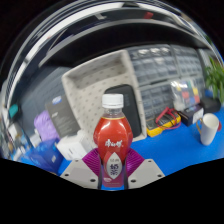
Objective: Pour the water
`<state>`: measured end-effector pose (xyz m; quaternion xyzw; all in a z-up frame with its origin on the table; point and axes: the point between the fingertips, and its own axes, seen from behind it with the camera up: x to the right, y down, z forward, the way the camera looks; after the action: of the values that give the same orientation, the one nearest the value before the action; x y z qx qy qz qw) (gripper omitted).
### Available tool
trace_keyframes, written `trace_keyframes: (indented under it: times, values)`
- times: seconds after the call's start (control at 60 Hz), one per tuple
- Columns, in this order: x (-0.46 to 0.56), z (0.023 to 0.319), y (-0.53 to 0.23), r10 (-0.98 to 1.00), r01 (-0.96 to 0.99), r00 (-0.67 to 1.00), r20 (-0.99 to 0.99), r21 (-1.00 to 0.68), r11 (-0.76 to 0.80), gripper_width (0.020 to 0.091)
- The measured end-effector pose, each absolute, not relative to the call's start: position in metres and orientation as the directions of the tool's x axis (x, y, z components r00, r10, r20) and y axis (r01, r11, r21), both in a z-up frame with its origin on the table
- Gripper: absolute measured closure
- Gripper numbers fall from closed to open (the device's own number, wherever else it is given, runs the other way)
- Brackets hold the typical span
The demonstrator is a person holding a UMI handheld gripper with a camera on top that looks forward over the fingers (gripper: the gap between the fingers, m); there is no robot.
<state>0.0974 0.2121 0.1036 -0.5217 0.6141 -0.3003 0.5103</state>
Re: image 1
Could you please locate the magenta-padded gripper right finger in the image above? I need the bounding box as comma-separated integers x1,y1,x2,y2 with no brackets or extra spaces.
124,148,166,190

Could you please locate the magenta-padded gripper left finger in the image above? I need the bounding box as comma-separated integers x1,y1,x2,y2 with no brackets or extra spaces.
60,148,102,190

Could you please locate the red drink bottle white cap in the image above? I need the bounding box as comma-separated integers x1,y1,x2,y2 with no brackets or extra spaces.
93,93,134,191

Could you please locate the white carton box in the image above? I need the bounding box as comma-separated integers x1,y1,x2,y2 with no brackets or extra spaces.
55,129,93,162

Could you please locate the blue printed box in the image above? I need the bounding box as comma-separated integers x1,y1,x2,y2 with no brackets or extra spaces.
19,138,64,175

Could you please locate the yellow multimeter with red leads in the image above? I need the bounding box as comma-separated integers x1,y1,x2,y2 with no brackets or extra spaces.
145,107,182,138

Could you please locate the purple plastic bag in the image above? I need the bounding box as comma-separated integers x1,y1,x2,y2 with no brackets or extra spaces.
33,109,61,143

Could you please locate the dark grey upright box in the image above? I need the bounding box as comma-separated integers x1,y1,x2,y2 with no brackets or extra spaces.
44,94,81,138

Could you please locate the black printed product box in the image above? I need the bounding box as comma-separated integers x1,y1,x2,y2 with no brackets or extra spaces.
181,105,205,127

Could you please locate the black rounded speaker case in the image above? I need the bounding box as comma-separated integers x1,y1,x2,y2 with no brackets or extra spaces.
104,83,142,138

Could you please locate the grey small-parts drawer cabinet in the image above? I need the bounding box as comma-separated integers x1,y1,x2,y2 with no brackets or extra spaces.
138,81,178,121
124,44,181,89
171,44,206,83

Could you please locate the white mug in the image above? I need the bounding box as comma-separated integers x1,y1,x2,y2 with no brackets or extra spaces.
195,112,222,146

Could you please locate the teal tool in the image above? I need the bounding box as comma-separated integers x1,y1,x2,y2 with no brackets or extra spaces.
8,103,19,119

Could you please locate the green potted plant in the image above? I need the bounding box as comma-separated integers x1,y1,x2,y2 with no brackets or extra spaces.
203,56,224,104

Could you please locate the dark workbench shelf with equipment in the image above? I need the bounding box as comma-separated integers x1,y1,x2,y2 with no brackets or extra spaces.
6,6,208,71

